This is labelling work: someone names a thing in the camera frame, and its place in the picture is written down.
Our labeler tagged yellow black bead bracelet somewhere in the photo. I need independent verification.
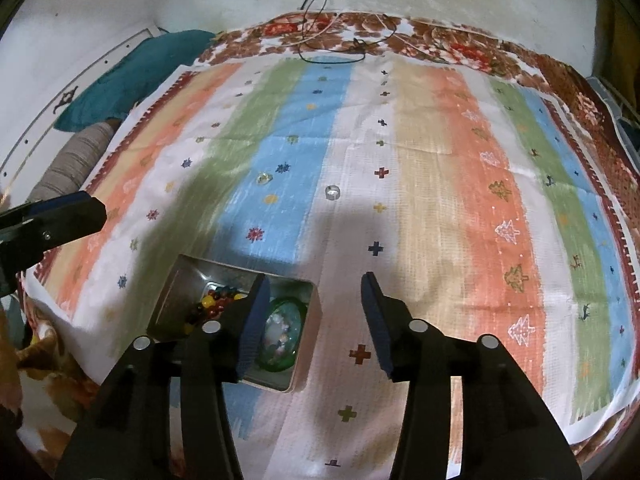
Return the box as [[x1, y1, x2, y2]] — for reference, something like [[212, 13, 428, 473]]
[[182, 284, 249, 328]]

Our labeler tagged green jade bangle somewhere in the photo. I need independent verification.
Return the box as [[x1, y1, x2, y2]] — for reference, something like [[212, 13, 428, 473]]
[[256, 296, 307, 373]]

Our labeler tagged grey striped rolled cloth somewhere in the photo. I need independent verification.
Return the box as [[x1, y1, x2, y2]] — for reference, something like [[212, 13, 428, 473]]
[[27, 118, 122, 203]]

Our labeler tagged brown floral bed blanket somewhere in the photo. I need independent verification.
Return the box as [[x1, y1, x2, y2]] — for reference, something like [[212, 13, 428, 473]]
[[0, 8, 640, 480]]

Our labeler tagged teal pillow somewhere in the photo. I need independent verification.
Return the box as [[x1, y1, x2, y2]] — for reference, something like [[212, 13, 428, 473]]
[[54, 29, 215, 132]]

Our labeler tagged silver metal tin box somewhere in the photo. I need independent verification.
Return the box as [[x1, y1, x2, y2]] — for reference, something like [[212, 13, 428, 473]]
[[148, 255, 321, 392]]

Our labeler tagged striped pastel cloth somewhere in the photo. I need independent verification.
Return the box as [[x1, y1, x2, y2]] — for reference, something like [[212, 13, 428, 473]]
[[19, 52, 639, 480]]

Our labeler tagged clear plastic storage bin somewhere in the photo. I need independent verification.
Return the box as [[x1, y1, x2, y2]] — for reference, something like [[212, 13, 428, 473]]
[[587, 76, 639, 170]]

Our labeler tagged mustard hanging garment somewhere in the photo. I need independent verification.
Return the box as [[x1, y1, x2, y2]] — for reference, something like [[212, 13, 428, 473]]
[[592, 0, 639, 112]]

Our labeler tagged black charging cable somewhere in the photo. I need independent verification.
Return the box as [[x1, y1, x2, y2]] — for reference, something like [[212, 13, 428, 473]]
[[297, 0, 402, 65]]

